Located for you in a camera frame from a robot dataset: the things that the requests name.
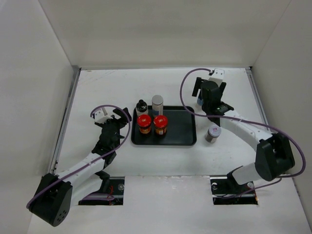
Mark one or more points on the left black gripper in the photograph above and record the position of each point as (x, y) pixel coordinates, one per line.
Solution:
(122, 121)

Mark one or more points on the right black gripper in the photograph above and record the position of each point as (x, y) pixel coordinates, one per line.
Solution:
(198, 86)

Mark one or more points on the silver-lid bead jar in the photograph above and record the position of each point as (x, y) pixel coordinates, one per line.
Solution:
(200, 100)
(157, 105)

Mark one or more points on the red-lid chili sauce jar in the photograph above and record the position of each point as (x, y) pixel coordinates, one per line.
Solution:
(160, 125)
(144, 123)

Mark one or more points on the black-cap clear bottle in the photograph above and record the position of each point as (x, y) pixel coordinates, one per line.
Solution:
(141, 108)

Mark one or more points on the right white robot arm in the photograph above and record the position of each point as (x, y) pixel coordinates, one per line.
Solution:
(273, 153)

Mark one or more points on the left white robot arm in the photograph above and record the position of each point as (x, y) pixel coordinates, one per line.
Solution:
(56, 194)

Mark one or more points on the red-white label lid jar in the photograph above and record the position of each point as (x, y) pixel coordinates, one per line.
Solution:
(214, 131)

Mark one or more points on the black rectangular tray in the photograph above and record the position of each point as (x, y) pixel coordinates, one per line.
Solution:
(181, 130)

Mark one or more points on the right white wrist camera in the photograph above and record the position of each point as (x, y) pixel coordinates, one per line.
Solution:
(217, 76)

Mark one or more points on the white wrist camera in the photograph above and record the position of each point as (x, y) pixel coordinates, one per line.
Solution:
(217, 76)
(100, 115)

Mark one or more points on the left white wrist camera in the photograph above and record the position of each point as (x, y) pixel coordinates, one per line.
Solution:
(100, 115)

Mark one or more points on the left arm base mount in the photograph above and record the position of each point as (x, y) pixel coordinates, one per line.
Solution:
(110, 192)

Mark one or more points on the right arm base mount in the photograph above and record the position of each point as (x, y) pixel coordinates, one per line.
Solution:
(225, 191)

